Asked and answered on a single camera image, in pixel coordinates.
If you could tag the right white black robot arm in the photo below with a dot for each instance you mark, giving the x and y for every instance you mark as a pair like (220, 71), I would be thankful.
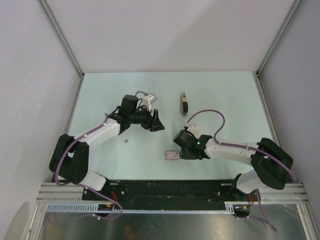
(271, 164)

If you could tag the left aluminium frame post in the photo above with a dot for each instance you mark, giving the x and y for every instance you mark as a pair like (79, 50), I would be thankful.
(53, 22)

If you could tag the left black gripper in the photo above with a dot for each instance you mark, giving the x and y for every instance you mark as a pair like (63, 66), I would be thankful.
(157, 125)

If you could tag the beige black handled stapler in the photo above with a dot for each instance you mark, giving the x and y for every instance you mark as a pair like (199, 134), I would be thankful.
(184, 107)

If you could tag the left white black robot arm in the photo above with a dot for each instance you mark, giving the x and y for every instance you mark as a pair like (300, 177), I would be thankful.
(71, 156)

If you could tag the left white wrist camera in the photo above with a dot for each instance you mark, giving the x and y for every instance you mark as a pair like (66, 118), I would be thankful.
(148, 100)

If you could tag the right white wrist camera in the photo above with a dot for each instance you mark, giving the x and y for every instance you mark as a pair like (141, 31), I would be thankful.
(193, 129)

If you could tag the aluminium frame post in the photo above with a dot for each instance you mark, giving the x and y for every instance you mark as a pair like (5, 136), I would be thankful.
(280, 34)
(53, 22)

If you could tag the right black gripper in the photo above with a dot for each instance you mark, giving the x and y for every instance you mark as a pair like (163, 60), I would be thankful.
(185, 156)

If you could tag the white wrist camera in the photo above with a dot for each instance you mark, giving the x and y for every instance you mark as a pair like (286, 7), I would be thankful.
(193, 129)
(148, 100)

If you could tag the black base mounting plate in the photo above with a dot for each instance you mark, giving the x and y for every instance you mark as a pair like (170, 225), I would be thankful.
(169, 195)

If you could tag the right aluminium frame post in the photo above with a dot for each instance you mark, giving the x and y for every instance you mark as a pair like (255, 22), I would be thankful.
(280, 34)

